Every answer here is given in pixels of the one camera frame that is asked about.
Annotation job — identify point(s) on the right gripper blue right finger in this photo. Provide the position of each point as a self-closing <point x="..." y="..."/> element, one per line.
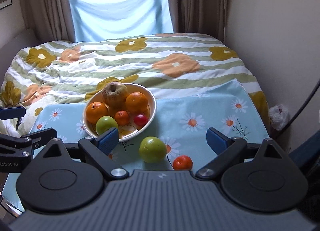
<point x="228" y="152"/>

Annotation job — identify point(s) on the orange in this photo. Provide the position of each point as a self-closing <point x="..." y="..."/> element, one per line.
<point x="95" y="111"/>
<point x="136" y="103"/>

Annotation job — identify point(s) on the red cherry tomato back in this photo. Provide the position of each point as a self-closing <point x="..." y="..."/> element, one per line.
<point x="140" y="120"/>

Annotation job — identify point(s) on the small mandarin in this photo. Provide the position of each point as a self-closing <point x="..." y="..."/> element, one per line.
<point x="122" y="118"/>

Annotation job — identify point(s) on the grey headboard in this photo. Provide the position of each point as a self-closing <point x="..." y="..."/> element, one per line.
<point x="25" y="39"/>

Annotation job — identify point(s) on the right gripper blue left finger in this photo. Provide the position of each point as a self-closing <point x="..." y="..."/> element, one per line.
<point x="96" y="151"/>

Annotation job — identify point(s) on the green apple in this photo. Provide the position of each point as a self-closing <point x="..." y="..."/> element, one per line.
<point x="152" y="150"/>
<point x="104" y="124"/>

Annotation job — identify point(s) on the right brown curtain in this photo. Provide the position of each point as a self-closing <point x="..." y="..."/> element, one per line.
<point x="199" y="16"/>

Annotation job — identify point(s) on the large wrinkled yellow apple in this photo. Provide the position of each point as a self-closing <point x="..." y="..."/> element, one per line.
<point x="114" y="94"/>

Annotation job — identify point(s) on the left brown curtain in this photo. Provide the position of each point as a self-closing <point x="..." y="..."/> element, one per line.
<point x="51" y="20"/>

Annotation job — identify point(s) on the light blue window cloth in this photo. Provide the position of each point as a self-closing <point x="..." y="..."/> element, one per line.
<point x="98" y="20"/>

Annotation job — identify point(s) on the red-orange small tomato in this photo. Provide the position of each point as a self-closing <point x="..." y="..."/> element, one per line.
<point x="182" y="163"/>

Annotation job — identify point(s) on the floral striped duvet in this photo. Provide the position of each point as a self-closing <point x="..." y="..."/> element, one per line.
<point x="170" y="65"/>

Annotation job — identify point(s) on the white plastic bag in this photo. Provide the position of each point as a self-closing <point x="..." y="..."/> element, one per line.
<point x="279" y="116"/>

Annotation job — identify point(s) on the brown curtain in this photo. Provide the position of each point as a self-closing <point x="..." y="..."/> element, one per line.
<point x="199" y="16"/>
<point x="51" y="20"/>

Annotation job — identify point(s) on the cream yellow ceramic bowl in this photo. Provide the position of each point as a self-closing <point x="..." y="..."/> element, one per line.
<point x="130" y="130"/>

